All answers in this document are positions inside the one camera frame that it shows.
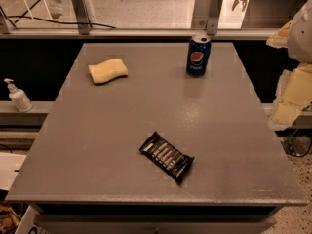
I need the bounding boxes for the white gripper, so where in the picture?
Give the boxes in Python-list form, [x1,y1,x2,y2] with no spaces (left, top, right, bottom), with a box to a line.
[266,20,312,131]

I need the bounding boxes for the blue pepsi can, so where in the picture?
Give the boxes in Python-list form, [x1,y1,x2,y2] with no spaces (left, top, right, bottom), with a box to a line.
[186,34,212,77]

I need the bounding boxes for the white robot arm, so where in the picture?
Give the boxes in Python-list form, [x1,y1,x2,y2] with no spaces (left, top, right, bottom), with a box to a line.
[266,0,312,131]

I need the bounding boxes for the black snack bar wrapper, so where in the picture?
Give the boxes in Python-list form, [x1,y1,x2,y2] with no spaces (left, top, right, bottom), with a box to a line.
[139,132,194,183]

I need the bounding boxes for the yellow sponge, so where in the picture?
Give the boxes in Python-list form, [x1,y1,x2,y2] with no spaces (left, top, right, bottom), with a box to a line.
[88,58,128,84]

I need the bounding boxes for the white pump dispenser bottle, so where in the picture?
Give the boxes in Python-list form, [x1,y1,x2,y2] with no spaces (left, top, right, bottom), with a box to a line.
[4,78,33,112]

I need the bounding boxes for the black cables under bench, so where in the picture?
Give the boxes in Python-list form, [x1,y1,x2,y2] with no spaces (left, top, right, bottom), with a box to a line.
[283,129,312,158]

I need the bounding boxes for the right metal railing post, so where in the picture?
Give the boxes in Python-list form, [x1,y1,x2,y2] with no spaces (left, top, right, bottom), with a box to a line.
[207,0,223,35]

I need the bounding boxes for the metal railing post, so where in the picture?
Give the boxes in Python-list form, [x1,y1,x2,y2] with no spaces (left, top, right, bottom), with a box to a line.
[207,0,223,35]
[71,0,91,35]

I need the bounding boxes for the left metal railing post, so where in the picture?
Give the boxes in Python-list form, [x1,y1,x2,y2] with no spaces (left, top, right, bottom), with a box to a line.
[71,0,91,35]

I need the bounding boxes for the black cable on floor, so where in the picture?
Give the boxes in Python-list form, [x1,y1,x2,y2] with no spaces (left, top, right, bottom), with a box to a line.
[7,0,117,30]

